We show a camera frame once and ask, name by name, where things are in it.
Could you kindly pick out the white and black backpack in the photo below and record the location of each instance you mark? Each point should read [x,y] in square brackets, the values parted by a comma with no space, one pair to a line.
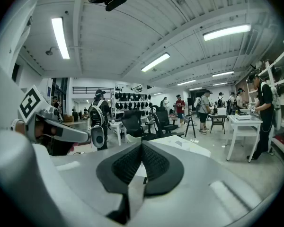
[95,115]

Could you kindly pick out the grey oval device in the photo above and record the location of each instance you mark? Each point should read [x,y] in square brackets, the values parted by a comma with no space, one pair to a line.
[98,138]

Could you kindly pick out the large white table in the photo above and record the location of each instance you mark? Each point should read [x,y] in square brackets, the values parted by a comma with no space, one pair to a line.
[243,124]

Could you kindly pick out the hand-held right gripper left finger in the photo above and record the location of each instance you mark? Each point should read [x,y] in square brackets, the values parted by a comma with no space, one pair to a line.
[90,169]

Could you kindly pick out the black table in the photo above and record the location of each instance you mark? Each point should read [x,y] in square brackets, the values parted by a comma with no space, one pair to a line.
[218,117]

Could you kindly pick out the tall white shelving unit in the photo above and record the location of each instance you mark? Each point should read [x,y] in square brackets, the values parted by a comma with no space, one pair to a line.
[280,55]

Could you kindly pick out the rack of black headgear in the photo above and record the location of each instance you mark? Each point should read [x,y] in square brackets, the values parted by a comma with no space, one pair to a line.
[130,96]

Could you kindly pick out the person's white shirt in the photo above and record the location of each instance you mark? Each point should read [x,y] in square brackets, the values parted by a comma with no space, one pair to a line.
[4,98]

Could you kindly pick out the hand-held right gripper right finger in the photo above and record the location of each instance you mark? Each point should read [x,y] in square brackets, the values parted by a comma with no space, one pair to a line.
[191,185]

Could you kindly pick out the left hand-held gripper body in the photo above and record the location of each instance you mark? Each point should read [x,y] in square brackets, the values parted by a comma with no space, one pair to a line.
[30,103]

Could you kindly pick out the small white table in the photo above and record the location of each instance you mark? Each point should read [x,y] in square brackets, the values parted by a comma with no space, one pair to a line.
[116,124]

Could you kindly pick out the black office chair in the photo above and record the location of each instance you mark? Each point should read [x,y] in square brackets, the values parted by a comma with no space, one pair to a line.
[132,124]
[163,119]

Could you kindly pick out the brown cardboard box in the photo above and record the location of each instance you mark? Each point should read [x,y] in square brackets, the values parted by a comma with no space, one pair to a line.
[68,118]

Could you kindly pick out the black railing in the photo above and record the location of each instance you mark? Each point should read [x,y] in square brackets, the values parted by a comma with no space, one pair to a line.
[92,87]

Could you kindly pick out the ceiling dome fixture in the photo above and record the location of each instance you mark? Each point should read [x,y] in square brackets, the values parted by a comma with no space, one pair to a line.
[49,52]

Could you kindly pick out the ceiling tube light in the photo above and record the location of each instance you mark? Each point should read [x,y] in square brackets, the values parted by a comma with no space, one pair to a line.
[155,62]
[223,74]
[60,38]
[220,83]
[227,32]
[186,82]

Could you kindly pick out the flat white box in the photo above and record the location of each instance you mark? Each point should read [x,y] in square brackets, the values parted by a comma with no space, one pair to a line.
[242,117]

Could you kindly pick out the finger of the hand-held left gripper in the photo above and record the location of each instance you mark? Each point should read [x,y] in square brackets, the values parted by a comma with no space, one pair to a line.
[73,133]

